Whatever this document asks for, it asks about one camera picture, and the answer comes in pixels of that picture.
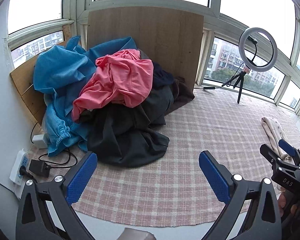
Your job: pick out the white ring light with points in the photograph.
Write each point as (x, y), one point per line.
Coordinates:
(249, 63)

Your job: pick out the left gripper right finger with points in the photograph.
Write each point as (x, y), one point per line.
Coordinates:
(262, 220)

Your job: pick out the pink plaid tablecloth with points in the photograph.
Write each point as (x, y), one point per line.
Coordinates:
(173, 190)

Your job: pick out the navy garment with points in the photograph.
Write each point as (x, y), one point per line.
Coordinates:
(161, 77)

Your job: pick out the pink t-shirt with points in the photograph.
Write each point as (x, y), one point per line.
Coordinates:
(123, 78)

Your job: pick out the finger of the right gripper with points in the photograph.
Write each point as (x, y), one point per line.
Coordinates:
(273, 158)
(290, 150)

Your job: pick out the cream knit cardigan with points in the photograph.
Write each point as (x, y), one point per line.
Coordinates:
(275, 132)

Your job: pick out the blue garment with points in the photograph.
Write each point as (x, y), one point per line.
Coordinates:
(60, 73)

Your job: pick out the dark brown garment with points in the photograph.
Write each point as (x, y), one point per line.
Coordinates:
(182, 94)

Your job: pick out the white power strip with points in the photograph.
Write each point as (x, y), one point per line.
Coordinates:
(21, 160)

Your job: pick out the person's right hand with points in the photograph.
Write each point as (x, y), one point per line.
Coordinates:
(283, 204)

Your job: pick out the black garment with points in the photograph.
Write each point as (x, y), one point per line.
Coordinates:
(127, 137)

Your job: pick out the black power adapter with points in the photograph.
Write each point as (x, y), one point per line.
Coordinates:
(39, 168)

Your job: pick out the white charger block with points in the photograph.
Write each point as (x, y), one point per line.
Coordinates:
(40, 141)

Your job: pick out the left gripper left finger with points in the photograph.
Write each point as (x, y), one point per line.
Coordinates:
(45, 210)

